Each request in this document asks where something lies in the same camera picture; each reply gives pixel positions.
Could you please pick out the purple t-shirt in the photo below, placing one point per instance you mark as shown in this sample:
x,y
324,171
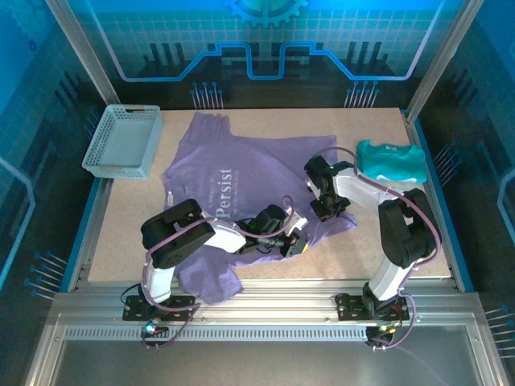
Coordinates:
x,y
257,161

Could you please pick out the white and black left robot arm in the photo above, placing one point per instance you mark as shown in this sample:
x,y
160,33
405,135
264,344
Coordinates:
x,y
225,241

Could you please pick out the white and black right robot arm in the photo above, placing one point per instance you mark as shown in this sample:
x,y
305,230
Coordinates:
x,y
406,233

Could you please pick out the folded teal t-shirt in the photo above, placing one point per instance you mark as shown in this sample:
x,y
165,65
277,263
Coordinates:
x,y
390,161

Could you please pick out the small LED circuit board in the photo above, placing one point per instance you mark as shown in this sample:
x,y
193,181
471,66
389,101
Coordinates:
x,y
152,329
382,328

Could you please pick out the blue table edge strip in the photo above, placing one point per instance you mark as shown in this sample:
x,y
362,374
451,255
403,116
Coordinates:
x,y
85,221
442,201

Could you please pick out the pale blue perforated plastic basket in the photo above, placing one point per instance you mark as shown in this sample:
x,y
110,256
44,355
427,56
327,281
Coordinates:
x,y
120,140

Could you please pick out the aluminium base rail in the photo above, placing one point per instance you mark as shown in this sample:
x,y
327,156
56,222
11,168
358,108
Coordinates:
x,y
281,301

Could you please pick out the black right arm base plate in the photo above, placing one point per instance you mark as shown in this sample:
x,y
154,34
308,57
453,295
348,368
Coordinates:
x,y
346,309

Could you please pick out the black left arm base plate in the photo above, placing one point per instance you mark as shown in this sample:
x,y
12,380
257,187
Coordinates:
x,y
181,313

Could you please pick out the aluminium frame post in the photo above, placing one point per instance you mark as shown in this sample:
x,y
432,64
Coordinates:
x,y
448,48
82,48

